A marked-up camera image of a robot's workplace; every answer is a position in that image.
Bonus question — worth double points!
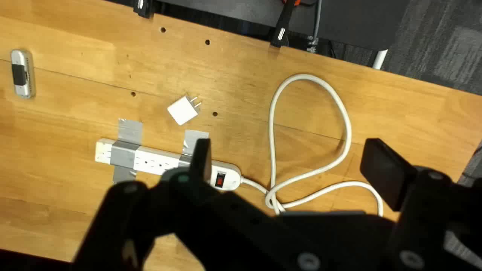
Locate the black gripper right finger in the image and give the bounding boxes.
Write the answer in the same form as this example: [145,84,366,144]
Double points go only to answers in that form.
[360,138,482,271]

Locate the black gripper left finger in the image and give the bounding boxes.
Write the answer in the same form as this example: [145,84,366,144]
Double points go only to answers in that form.
[73,138,323,271]

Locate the white charger head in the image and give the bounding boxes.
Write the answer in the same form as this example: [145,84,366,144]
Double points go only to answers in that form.
[166,93,204,126]

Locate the white power strip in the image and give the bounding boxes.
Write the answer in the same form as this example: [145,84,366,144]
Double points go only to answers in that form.
[94,138,244,192]

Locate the silver metal device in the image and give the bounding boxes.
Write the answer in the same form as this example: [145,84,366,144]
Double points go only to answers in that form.
[9,48,38,101]

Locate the white power strip cord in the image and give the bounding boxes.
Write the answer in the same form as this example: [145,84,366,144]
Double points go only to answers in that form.
[240,74,386,217]

